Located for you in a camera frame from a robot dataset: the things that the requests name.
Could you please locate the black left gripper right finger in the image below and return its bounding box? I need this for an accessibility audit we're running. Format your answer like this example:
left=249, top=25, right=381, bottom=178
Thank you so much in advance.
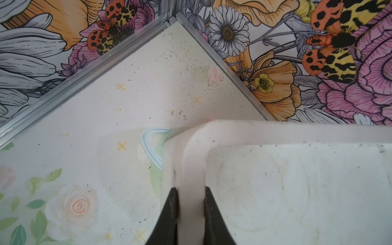
left=204, top=186, right=236, bottom=245

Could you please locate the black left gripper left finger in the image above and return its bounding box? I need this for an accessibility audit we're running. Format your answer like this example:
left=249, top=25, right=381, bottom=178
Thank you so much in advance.
left=146, top=187, right=179, bottom=245

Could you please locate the white plastic drawer cabinet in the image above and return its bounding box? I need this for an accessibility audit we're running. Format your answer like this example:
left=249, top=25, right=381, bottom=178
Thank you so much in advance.
left=161, top=120, right=392, bottom=245

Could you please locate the floral table mat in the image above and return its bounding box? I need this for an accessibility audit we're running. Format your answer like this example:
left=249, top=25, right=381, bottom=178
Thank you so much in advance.
left=1, top=128, right=172, bottom=245

